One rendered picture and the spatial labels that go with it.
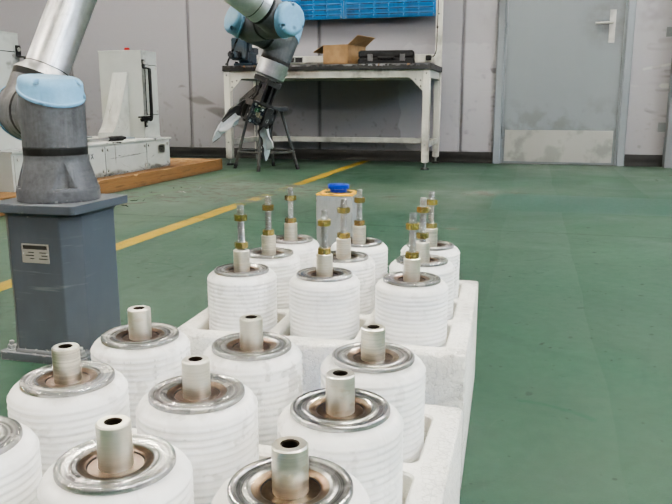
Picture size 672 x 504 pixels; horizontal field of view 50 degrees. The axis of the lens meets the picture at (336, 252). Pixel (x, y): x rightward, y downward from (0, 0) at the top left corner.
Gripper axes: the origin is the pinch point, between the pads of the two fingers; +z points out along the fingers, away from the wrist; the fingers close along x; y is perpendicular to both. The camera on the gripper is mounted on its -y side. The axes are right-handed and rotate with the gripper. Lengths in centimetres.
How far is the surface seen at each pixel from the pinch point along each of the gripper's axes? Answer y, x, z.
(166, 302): 12.3, -8.1, 39.7
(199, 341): 92, -28, 18
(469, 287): 86, 15, 2
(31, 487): 132, -52, 16
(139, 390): 116, -42, 15
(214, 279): 89, -28, 10
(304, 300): 97, -19, 8
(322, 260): 95, -17, 2
